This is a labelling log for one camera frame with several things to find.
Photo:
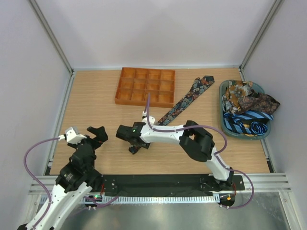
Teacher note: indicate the blue striped tie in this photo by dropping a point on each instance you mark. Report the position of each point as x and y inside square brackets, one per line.
[252, 123]

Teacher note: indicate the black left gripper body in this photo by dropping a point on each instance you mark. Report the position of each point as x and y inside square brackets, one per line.
[94, 143]

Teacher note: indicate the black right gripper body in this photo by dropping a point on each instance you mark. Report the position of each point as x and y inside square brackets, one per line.
[146, 146]

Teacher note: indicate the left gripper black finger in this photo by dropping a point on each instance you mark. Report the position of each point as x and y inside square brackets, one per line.
[92, 130]
[101, 135]

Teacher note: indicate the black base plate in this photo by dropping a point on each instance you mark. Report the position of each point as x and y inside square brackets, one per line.
[181, 185]

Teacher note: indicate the orange compartment tray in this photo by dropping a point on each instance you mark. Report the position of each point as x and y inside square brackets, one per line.
[135, 84]

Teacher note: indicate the white slotted cable duct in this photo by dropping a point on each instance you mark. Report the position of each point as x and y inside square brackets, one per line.
[167, 200]

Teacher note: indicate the dark brown paisley tie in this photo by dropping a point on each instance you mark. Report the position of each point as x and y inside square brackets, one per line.
[259, 102]

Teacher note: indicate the mustard floral tie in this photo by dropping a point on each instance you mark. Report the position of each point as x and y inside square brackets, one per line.
[235, 90]

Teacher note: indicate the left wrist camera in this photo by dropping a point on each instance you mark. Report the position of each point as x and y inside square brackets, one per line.
[73, 136]

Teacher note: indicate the navy floral tie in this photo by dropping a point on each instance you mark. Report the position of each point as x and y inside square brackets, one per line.
[199, 86]

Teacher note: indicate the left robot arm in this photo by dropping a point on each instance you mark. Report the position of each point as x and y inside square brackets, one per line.
[77, 178]

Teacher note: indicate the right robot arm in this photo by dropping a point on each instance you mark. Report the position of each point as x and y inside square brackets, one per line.
[193, 138]

